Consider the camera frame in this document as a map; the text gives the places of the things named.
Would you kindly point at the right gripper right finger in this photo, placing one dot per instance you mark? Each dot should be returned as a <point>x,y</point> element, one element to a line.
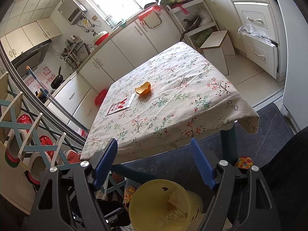
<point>203,164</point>

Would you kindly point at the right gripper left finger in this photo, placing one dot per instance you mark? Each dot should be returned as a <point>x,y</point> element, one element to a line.
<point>102,162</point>

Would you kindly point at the red white snack wrapper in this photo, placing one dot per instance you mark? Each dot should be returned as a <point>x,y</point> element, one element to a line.
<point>122,104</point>

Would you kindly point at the orange peel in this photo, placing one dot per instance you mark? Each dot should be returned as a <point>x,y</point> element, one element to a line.
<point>143,89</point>

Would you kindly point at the yellow plastic trash bucket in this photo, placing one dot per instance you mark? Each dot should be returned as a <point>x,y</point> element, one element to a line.
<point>161,204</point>

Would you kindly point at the red-lined small trash bin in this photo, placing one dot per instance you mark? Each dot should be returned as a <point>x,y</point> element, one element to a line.
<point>100,97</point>

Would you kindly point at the white kitchen trolley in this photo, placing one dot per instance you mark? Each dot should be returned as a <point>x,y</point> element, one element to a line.
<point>188,8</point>

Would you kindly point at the colourful left slipper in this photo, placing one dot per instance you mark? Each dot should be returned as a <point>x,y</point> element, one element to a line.
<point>128,193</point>

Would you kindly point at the colourful slipper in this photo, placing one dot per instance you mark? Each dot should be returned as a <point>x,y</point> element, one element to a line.
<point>244,163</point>
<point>128,193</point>

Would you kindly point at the teal table leg near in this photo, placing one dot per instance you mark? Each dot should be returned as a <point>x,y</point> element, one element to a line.
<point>132,174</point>

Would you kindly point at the teal table leg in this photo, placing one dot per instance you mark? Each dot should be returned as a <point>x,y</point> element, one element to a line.
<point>229,144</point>
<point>132,174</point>

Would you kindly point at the colourful right slipper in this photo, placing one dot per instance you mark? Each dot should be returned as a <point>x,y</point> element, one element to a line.
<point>244,163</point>

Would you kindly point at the floral tablecloth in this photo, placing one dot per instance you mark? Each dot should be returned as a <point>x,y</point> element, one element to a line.
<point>188,97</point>

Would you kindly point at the blue white folding rack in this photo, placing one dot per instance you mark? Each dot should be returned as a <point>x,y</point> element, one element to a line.
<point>26,134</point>

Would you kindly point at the black frying pan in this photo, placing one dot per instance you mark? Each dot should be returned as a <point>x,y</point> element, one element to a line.
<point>57,80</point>

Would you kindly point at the small white stool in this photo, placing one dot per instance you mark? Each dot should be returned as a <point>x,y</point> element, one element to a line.
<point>217,46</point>

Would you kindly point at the red basin with lid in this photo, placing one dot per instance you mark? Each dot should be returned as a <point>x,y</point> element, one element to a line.
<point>100,37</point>

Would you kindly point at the wok on trolley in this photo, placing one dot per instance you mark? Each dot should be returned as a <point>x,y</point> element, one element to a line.
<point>191,24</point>

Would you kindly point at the white cutting board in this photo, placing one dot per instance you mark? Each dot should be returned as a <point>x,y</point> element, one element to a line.
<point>152,20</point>

